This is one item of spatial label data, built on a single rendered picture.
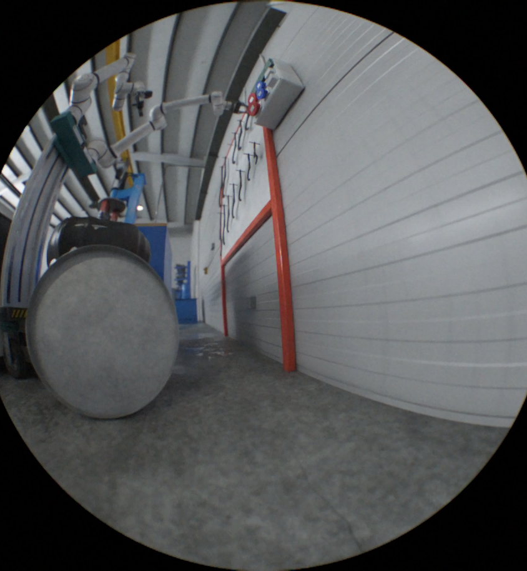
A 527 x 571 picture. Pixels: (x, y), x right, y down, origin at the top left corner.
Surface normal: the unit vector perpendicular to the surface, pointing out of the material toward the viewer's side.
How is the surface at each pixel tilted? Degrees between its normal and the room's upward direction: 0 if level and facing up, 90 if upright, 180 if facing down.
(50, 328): 77
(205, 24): 173
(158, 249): 90
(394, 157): 90
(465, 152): 90
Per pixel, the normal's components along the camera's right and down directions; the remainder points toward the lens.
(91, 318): 0.59, -0.36
